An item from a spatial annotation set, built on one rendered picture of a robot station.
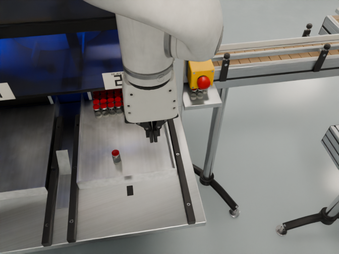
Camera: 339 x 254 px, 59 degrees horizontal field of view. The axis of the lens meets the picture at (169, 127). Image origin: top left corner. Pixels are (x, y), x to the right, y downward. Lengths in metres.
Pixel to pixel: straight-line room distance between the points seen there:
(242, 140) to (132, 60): 1.68
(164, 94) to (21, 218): 0.50
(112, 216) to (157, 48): 0.48
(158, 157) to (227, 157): 1.16
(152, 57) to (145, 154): 0.46
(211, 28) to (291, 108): 2.06
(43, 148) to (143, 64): 0.56
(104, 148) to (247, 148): 1.31
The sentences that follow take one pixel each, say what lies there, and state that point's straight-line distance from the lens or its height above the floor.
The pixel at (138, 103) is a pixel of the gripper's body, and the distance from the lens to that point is 0.53.
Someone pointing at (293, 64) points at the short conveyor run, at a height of 0.92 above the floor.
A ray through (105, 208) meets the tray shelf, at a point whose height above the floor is 0.88.
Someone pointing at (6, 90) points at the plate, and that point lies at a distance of 0.95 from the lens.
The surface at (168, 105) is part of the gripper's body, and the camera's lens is 0.54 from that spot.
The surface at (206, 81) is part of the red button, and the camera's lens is 0.89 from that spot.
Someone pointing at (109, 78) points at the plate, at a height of 1.03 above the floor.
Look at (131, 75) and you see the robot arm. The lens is 0.48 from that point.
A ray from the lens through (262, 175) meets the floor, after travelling 1.95.
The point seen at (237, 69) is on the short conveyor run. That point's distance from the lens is 1.09.
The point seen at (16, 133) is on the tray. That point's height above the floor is 0.88.
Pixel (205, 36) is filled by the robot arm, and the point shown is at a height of 1.39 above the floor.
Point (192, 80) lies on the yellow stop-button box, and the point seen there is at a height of 0.99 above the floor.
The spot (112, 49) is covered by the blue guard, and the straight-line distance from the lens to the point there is 0.83.
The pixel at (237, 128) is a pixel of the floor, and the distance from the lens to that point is 2.15.
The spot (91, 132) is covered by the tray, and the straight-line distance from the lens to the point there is 0.94.
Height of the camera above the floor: 1.58
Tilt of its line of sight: 49 degrees down
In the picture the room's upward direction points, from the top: straight up
